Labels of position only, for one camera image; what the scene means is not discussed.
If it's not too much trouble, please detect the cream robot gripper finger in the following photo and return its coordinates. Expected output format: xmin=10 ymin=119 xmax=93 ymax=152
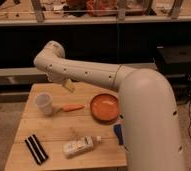
xmin=62 ymin=79 xmax=75 ymax=92

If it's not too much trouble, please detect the translucent white ceramic cup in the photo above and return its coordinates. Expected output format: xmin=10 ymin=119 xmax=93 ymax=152
xmin=34 ymin=92 xmax=53 ymax=116

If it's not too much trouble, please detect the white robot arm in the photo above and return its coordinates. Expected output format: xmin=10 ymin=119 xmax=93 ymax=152
xmin=34 ymin=41 xmax=185 ymax=171

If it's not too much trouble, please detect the orange carrot toy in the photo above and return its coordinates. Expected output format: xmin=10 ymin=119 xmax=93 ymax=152
xmin=57 ymin=104 xmax=85 ymax=112

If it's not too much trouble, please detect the orange round bowl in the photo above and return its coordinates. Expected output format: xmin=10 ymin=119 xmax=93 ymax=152
xmin=90 ymin=93 xmax=119 ymax=122

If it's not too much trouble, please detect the wooden folding table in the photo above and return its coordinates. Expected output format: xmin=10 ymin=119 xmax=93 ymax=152
xmin=5 ymin=83 xmax=126 ymax=171

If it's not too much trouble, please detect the white plastic bottle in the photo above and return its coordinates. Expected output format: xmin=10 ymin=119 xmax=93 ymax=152
xmin=62 ymin=136 xmax=102 ymax=158

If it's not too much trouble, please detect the blue sponge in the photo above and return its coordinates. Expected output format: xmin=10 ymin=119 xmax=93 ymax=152
xmin=113 ymin=124 xmax=123 ymax=145

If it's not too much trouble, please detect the black white striped block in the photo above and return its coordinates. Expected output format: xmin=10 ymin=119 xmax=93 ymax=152
xmin=25 ymin=134 xmax=48 ymax=165

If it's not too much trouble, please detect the long workbench shelf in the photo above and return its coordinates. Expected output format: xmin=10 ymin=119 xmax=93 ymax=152
xmin=0 ymin=0 xmax=191 ymax=26

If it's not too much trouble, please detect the black box on right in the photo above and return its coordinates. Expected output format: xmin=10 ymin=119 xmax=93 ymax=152
xmin=155 ymin=45 xmax=191 ymax=74

